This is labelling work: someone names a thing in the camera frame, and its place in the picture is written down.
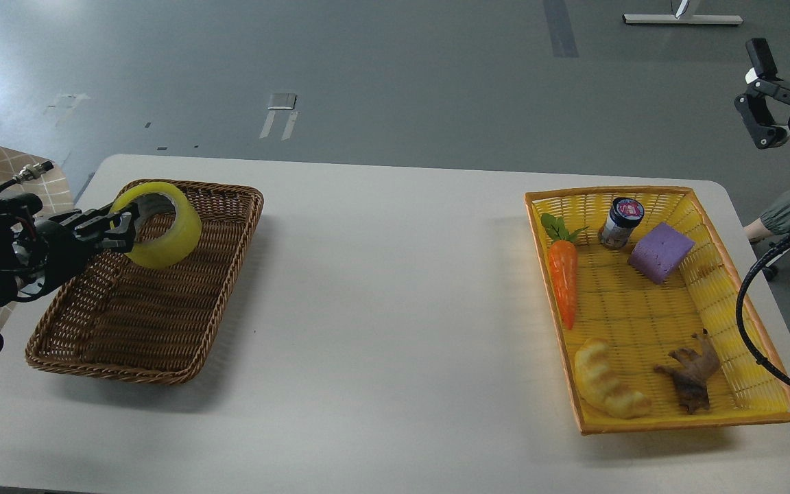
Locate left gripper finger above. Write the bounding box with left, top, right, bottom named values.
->
left=86, top=229, right=136, bottom=253
left=66, top=205, right=141, bottom=234

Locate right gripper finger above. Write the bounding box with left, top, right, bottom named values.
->
left=734, top=38, right=790, bottom=150

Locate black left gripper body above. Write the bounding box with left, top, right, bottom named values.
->
left=25, top=218, right=94, bottom=295

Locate yellow tape roll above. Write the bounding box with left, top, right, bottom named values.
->
left=110, top=181, right=202, bottom=269

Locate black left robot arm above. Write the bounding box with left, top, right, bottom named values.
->
left=0, top=161, right=144, bottom=351

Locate brown wicker basket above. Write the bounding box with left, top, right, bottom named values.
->
left=25, top=178, right=264, bottom=384

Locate white metal stand base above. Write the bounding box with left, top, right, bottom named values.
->
left=621, top=1, right=744, bottom=26

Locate small jar blue lid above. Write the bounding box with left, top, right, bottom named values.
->
left=597, top=197, right=645, bottom=250

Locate purple sponge block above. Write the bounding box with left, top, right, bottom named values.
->
left=627, top=222, right=695, bottom=285

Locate yellow plastic basket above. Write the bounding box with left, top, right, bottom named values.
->
left=525, top=185, right=790, bottom=435

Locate orange toy carrot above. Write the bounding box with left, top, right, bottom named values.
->
left=540, top=213, right=587, bottom=329

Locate brown toy animal figure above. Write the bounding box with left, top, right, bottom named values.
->
left=653, top=329, right=721, bottom=415

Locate toy croissant bread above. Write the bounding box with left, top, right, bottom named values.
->
left=573, top=338, right=652, bottom=419

